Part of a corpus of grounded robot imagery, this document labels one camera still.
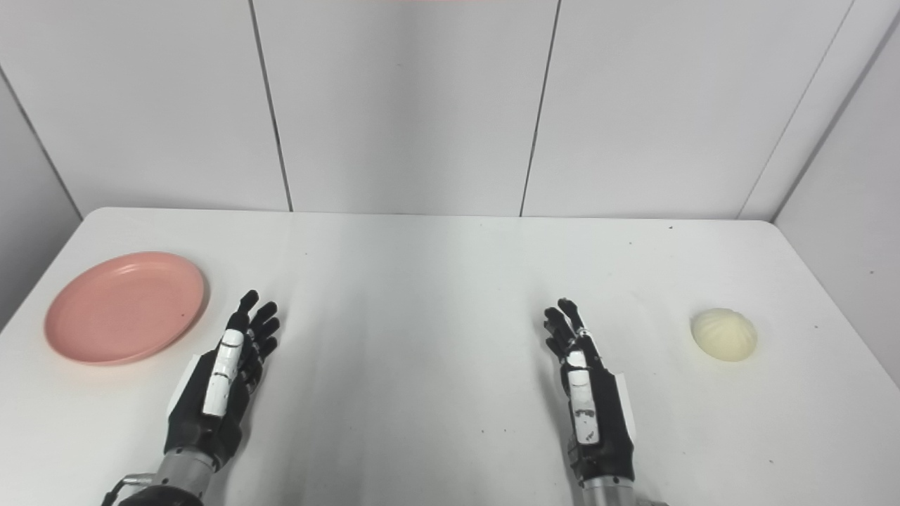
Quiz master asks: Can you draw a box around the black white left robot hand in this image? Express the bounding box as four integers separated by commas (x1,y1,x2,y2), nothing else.
165,290,281,469

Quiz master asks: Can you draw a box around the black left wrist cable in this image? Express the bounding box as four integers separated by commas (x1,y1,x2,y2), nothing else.
102,474,153,506

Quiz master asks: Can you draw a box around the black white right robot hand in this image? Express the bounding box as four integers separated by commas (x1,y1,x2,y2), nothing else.
543,299,637,486

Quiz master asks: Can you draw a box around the pink round plate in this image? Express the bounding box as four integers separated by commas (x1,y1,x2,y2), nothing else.
44,252,207,366

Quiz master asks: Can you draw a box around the cream steamed bun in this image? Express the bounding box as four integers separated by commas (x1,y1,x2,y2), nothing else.
690,308,759,363

